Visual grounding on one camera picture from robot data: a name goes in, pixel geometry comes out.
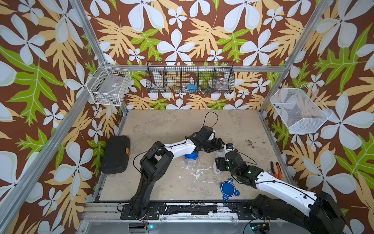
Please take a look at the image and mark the white wire basket left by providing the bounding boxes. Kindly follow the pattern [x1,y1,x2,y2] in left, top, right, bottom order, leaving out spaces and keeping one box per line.
[87,62,131,106]

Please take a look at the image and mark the orange handled pliers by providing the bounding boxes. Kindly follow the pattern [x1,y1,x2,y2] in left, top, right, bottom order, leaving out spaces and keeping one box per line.
[270,161,282,179]

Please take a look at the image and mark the blue item in basket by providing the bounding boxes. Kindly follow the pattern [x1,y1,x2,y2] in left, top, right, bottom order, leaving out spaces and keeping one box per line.
[187,84,198,93]

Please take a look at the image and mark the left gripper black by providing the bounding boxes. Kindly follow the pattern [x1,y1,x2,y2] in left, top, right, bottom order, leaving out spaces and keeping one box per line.
[201,137,227,152]

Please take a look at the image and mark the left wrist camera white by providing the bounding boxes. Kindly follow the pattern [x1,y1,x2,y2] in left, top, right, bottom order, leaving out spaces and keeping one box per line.
[209,128,216,139]

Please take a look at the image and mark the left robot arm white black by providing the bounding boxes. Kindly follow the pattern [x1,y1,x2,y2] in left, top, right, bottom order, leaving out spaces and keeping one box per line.
[130,126,224,219]

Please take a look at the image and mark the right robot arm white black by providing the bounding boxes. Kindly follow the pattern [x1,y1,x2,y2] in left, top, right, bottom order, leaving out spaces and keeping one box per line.
[214,150,346,234]

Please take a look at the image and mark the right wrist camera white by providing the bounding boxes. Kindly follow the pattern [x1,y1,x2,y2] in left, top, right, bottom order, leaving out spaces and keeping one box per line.
[226,143,234,150]

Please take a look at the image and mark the white mesh basket right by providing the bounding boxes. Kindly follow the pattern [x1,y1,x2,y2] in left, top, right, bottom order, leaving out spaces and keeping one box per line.
[270,85,333,135]

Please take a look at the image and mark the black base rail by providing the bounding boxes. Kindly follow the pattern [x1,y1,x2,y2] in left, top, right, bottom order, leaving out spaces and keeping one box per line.
[120,201,278,220]

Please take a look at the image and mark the black wire basket back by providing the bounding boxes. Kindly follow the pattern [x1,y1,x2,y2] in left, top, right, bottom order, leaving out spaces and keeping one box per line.
[145,61,235,94]

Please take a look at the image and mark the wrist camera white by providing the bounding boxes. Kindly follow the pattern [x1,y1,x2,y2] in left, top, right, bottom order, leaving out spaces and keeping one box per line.
[209,128,216,139]
[226,143,234,150]

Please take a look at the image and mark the black tool case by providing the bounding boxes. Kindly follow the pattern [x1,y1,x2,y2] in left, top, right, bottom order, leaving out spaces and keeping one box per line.
[101,136,131,175]

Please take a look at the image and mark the left camera cable black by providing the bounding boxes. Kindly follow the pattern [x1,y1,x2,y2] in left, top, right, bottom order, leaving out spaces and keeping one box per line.
[203,111,219,128]

